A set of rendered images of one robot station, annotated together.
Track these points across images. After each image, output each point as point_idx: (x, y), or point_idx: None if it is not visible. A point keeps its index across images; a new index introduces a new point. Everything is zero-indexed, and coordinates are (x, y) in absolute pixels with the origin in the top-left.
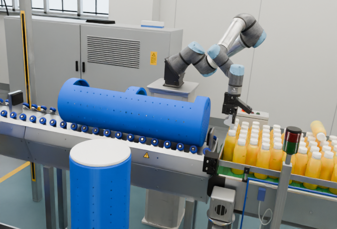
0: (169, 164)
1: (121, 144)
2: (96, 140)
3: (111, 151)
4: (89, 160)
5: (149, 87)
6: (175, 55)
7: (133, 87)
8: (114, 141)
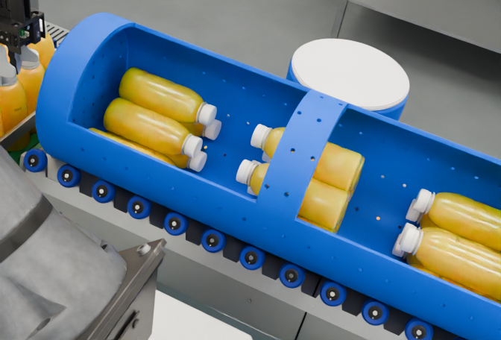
0: None
1: (313, 83)
2: (372, 100)
3: (329, 64)
4: (363, 49)
5: (238, 329)
6: (74, 237)
7: (324, 112)
8: (331, 92)
